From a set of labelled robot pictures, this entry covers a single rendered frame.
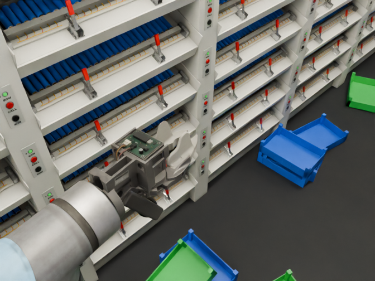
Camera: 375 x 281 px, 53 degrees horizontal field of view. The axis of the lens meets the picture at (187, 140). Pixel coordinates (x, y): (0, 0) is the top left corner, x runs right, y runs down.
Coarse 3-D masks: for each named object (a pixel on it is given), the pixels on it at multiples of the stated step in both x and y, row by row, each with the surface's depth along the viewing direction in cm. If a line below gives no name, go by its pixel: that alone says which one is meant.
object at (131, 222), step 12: (180, 180) 188; (192, 180) 189; (168, 192) 179; (180, 192) 186; (168, 204) 182; (132, 216) 175; (120, 228) 169; (132, 228) 172; (108, 240) 167; (120, 240) 169; (96, 252) 164; (108, 252) 165
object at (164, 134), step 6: (162, 126) 64; (168, 126) 65; (162, 132) 64; (168, 132) 66; (174, 132) 68; (180, 132) 68; (156, 138) 64; (162, 138) 65; (168, 138) 66; (174, 138) 67; (174, 144) 67
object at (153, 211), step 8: (128, 200) 56; (136, 200) 58; (144, 200) 60; (152, 200) 64; (136, 208) 59; (144, 208) 60; (152, 208) 62; (160, 208) 65; (144, 216) 64; (152, 216) 64
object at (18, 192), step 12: (0, 168) 114; (12, 168) 113; (0, 180) 111; (12, 180) 112; (0, 192) 111; (12, 192) 112; (24, 192) 113; (0, 204) 110; (12, 204) 111; (0, 216) 112
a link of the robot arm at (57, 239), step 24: (48, 216) 48; (72, 216) 48; (0, 240) 46; (24, 240) 45; (48, 240) 46; (72, 240) 47; (96, 240) 50; (0, 264) 43; (24, 264) 44; (48, 264) 45; (72, 264) 48
